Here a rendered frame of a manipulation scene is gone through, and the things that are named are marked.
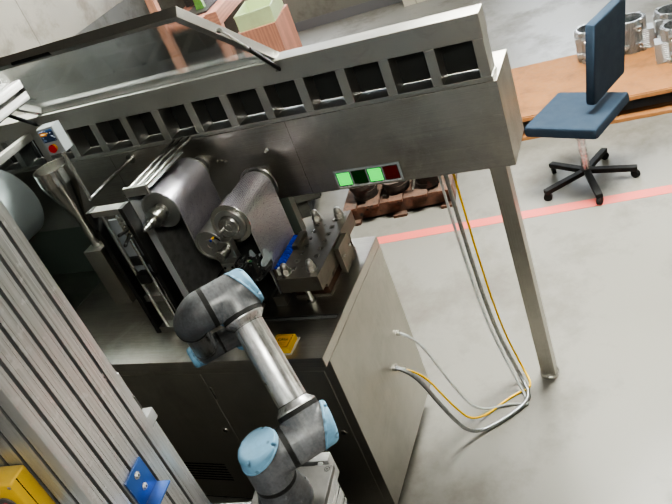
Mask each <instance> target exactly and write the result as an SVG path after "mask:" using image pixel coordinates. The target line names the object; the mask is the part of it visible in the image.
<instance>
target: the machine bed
mask: <svg viewBox="0 0 672 504"><path fill-rule="evenodd" d="M351 241H352V243H353V245H354V246H355V249H354V253H355V256H356V258H355V260H354V262H353V264H352V266H351V268H350V271H349V273H346V274H342V276H341V278H340V281H339V283H338V285H337V287H336V289H335V291H334V293H333V295H332V296H322V297H316V298H317V300H316V302H315V303H312V304H309V303H308V302H307V299H308V298H297V296H296V295H297V294H296V292H294V293H293V295H292V297H291V299H290V301H289V302H288V304H287V305H281V306H276V303H275V301H274V299H273V296H274V294H275V292H276V290H277V289H278V288H277V286H276V288H275V289H274V291H273V293H272V295H271V296H270V298H269V300H268V302H267V303H266V305H265V307H264V309H263V313H262V317H263V318H274V317H291V316H308V315H325V314H338V317H337V318H330V319H312V320H295V321H277V322H266V324H267V326H268V327H269V329H270V331H271V333H272V334H273V336H274V338H276V336H277V335H280V334H295V335H296V337H300V339H299V341H298V343H297V345H296V347H295V349H294V351H293V353H292V355H285V357H286V358H287V360H288V362H289V363H290V365H291V367H292V368H300V367H327V365H328V362H329V360H330V358H331V355H332V353H333V351H334V348H335V346H336V344H337V341H338V339H339V337H340V335H341V332H342V330H343V328H344V325H345V323H346V321H347V318H348V316H349V314H350V311H351V309H352V307H353V304H354V302H355V300H356V297H357V295H358V293H359V290H360V288H361V286H362V283H363V281H364V279H365V276H366V274H367V272H368V269H369V267H370V265H371V262H372V260H373V258H374V255H375V253H376V251H377V248H378V246H379V242H378V239H377V236H372V237H363V238H354V239H351ZM156 302H157V304H158V306H159V307H160V309H161V311H162V312H163V314H164V316H165V318H166V319H167V320H173V319H174V317H173V315H172V313H171V312H170V310H169V308H168V307H167V305H166V303H165V301H164V300H163V301H156ZM75 312H76V313H77V315H78V316H79V317H80V319H81V320H82V322H83V323H84V325H85V326H86V328H87V329H88V331H89V332H90V334H91V335H92V337H93V338H94V340H95V341H96V343H97V344H98V346H99V347H100V349H101V350H102V352H103V353H104V355H105V356H106V358H107V359H108V361H109V362H110V364H111V365H112V367H113V368H114V370H115V371H116V372H138V371H178V370H219V369H255V368H254V366H253V364H252V362H251V361H250V359H249V357H248V355H247V354H246V352H245V350H240V349H238V348H237V347H235V348H234V349H232V350H230V351H228V352H226V353H225V354H223V355H221V356H219V357H218V358H216V359H214V360H213V361H211V362H209V363H208V364H207V365H204V366H202V367H200V368H196V367H195V366H194V364H193V363H192V361H191V359H190V357H189V355H188V354H187V351H186V350H187V348H188V347H189V345H188V344H187V342H184V341H182V340H181V339H180V338H179V337H178V336H177V335H176V333H175V331H168V332H161V333H157V332H156V330H155V328H154V327H153V325H152V323H151V322H150V320H149V319H148V317H147V315H146V314H145V312H144V310H143V309H142V307H141V305H140V304H139V302H138V300H137V299H135V301H134V302H133V303H127V304H115V302H114V300H113V299H112V297H111V296H110V294H109V292H108V291H107V289H106V288H105V286H104V284H103V283H102V281H100V282H99V284H98V285H97V286H96V287H95V288H94V289H93V291H92V292H91V293H90V294H89V295H88V296H87V298H86V299H85V300H84V301H83V302H82V303H81V304H80V306H79V307H78V308H77V309H76V310H75Z"/></svg>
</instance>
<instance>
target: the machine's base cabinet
mask: <svg viewBox="0 0 672 504"><path fill-rule="evenodd" d="M396 330H400V331H401V332H402V333H405V334H407V335H409V336H411V337H413V335H412V332H411V329H410V326H409V324H408V321H407V318H406V316H405V313H404V310H403V307H402V305H401V302H400V299H399V296H398V294H397V291H396V288H395V285H394V283H393V280H392V277H391V274H390V272H389V269H388V266H387V264H386V261H385V258H384V255H383V253H382V250H381V247H380V245H379V246H378V248H377V251H376V253H375V255H374V258H373V260H372V262H371V265H370V267H369V269H368V272H367V274H366V276H365V279H364V281H363V283H362V286H361V288H360V290H359V293H358V295H357V297H356V300H355V302H354V304H353V307H352V309H351V311H350V314H349V316H348V318H347V321H346V323H345V325H344V328H343V330H342V332H341V335H340V337H339V339H338V341H337V344H336V346H335V348H334V351H333V353H332V355H331V358H330V360H329V362H328V365H327V367H300V368H292V369H293V370H294V372H295V374H296V375H297V377H298V379H299V381H300V382H301V384H302V386H303V388H304V389H305V391H306V393H308V394H311V395H314V396H315V397H316V398H317V400H318V401H319V400H324V401H325V402H326V404H327V406H328V408H329V410H330V412H331V414H332V416H333V419H334V421H335V424H336V427H337V430H338V433H339V439H338V441H337V443H335V444H334V445H332V446H331V447H330V448H328V449H327V451H324V452H330V453H331V455H332V457H333V459H334V461H335V463H336V465H337V467H338V469H339V476H338V482H339V484H340V486H341V488H342V490H343V492H344V494H345V496H346V498H347V503H346V504H398V501H399V497H400V494H401V490H402V486H403V483H404V479H405V475H406V472H407V468H408V464H409V461H410V457H411V453H412V450H413V446H414V442H415V439H416V435H417V432H418V428H419V424H420V421H421V417H422V413H423V410H424V406H425V402H426V399H427V395H428V393H427V391H426V390H425V389H424V388H423V387H422V386H421V385H420V384H419V383H418V382H417V381H416V380H415V379H413V378H412V377H410V376H409V375H407V374H405V373H403V372H400V371H392V364H397V366H399V367H407V369H410V370H413V371H416V372H418V373H420V374H422V375H423V376H425V377H426V378H428V376H427V373H426V370H425V367H424V365H423V362H422V359H421V357H420V354H419V351H418V348H417V346H416V343H415V342H414V341H412V340H411V339H409V338H407V337H405V336H402V335H400V336H396ZM413 338H414V337H413ZM118 373H119V375H120V376H121V378H122V379H123V381H124V382H125V384H126V385H127V387H128V388H129V390H130V391H131V393H132V394H133V395H134V396H135V397H136V399H137V400H138V402H139V403H140V405H141V406H142V408H148V407H152V408H153V409H154V411H155V412H156V414H157V415H158V417H157V419H156V421H157V423H158V424H159V426H160V427H161V429H162V430H163V432H164V433H165V435H166V436H167V438H168V439H169V441H170V442H171V444H172V445H173V447H174V448H175V450H176V451H177V453H178V454H179V456H180V457H181V459H182V460H183V462H184V463H185V465H186V466H187V468H188V469H189V471H190V472H191V474H192V475H193V477H194V479H195V480H196V482H197V483H198V485H199V486H200V488H201V489H202V491H203V492H204V494H205V495H206V496H216V497H224V498H229V497H231V498H246V499H252V498H253V495H254V492H255V489H254V487H253V486H252V484H251V482H250V481H249V479H248V477H247V476H246V475H245V473H244V472H243V471H242V468H241V465H240V463H239V461H238V449H239V447H240V444H241V442H242V441H243V439H244V438H245V437H246V436H247V435H248V434H249V433H250V432H252V431H253V430H255V429H257V428H260V427H263V428H264V427H270V428H272V429H275V428H276V427H278V426H280V423H279V421H278V420H277V417H278V412H279V410H278V408H277V406H276V404H275V403H274V401H273V399H272V397H271V396H270V394H269V392H268V390H267V389H266V387H265V385H264V383H263V382H262V380H261V378H260V376H259V375H258V373H257V371H256V369H219V370H178V371H138V372H118ZM428 379H429V378H428Z"/></svg>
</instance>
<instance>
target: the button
mask: <svg viewBox="0 0 672 504"><path fill-rule="evenodd" d="M275 339H276V341H277V343H278V345H279V346H280V348H281V350H282V351H283V353H291V351H292V349H293V347H294V345H295V342H296V340H297V337H296V335H295V334H280V335H277V336H276V338H275Z"/></svg>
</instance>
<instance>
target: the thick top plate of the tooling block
mask: <svg viewBox="0 0 672 504"><path fill-rule="evenodd" d="M342 212H343V214H344V217H343V218H342V219H339V220H336V219H335V216H334V212H332V213H324V214H320V216H321V218H322V219H321V220H320V221H319V222H316V223H314V222H313V221H312V218H311V220H310V222H309V224H308V225H307V227H306V229H305V230H306V232H307V236H306V238H305V239H304V241H303V243H302V245H301V247H300V248H299V249H297V250H293V251H292V253H291V255H290V257H289V258H288V260H287V262H286V265H287V266H288V267H289V268H290V270H291V272H292V273H291V274H290V275H289V276H287V277H282V275H280V276H278V278H277V279H276V281H277V283H278V285H279V287H280V289H281V291H282V293H292V292H305V291H318V290H324V288H325V286H326V284H327V282H328V279H329V277H330V275H331V273H332V271H333V269H334V267H335V265H336V263H337V261H338V259H337V257H336V254H335V252H334V250H333V249H334V247H335V245H336V243H337V241H338V239H339V237H340V235H341V233H347V235H348V238H349V237H350V234H351V232H352V230H353V228H354V226H355V224H356V222H355V219H354V216H353V214H352V211H351V210H348V211H342ZM306 259H311V260H312V261H313V263H315V265H316V267H317V270H316V271H315V272H313V273H307V270H306V265H305V261H306Z"/></svg>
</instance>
